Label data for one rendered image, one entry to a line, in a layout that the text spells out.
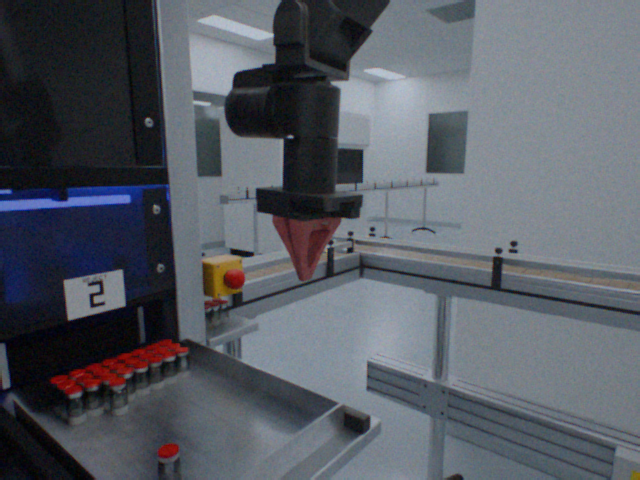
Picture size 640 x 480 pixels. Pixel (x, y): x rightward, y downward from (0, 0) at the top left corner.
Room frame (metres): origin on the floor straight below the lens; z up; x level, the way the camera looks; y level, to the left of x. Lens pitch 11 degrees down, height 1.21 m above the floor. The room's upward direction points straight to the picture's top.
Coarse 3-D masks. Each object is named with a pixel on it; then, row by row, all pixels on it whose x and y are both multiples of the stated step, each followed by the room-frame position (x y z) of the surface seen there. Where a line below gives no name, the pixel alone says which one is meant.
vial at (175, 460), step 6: (174, 456) 0.39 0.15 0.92; (162, 462) 0.39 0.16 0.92; (168, 462) 0.39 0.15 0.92; (174, 462) 0.40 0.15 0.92; (180, 462) 0.40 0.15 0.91; (162, 468) 0.39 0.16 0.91; (168, 468) 0.39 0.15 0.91; (174, 468) 0.39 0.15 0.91; (180, 468) 0.40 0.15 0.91; (162, 474) 0.39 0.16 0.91; (168, 474) 0.39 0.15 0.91; (174, 474) 0.39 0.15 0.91; (180, 474) 0.40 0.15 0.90
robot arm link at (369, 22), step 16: (304, 0) 0.43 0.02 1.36; (320, 0) 0.42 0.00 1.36; (336, 0) 0.42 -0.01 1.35; (352, 0) 0.41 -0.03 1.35; (368, 0) 0.43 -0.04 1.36; (384, 0) 0.44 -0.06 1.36; (320, 16) 0.42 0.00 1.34; (336, 16) 0.42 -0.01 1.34; (352, 16) 0.43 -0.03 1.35; (368, 16) 0.44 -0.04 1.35; (320, 32) 0.42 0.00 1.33; (336, 32) 0.44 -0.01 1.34; (352, 32) 0.47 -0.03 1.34; (368, 32) 0.46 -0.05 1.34; (320, 48) 0.44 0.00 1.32; (336, 48) 0.45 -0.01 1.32; (352, 48) 0.47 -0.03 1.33; (336, 64) 0.47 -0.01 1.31
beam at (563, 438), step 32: (384, 384) 1.37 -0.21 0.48; (416, 384) 1.30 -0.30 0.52; (448, 384) 1.25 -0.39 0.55; (480, 384) 1.25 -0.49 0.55; (448, 416) 1.24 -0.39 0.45; (480, 416) 1.18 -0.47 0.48; (512, 416) 1.12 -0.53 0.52; (544, 416) 1.08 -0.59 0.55; (576, 416) 1.08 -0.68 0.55; (544, 448) 1.06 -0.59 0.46; (576, 448) 1.02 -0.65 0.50; (608, 448) 0.98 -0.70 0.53
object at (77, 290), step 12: (96, 276) 0.64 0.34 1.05; (108, 276) 0.66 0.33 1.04; (120, 276) 0.67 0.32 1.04; (72, 288) 0.62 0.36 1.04; (84, 288) 0.63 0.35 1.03; (96, 288) 0.64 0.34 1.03; (108, 288) 0.66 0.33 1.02; (120, 288) 0.67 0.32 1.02; (72, 300) 0.62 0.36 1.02; (84, 300) 0.63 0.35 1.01; (96, 300) 0.64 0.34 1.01; (108, 300) 0.65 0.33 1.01; (120, 300) 0.67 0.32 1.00; (72, 312) 0.61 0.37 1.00; (84, 312) 0.63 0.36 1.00; (96, 312) 0.64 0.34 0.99
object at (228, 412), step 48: (192, 384) 0.62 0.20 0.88; (240, 384) 0.62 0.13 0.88; (288, 384) 0.57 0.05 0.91; (48, 432) 0.45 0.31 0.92; (96, 432) 0.50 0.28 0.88; (144, 432) 0.50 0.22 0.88; (192, 432) 0.50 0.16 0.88; (240, 432) 0.50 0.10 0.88; (288, 432) 0.50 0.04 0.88; (336, 432) 0.50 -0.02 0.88
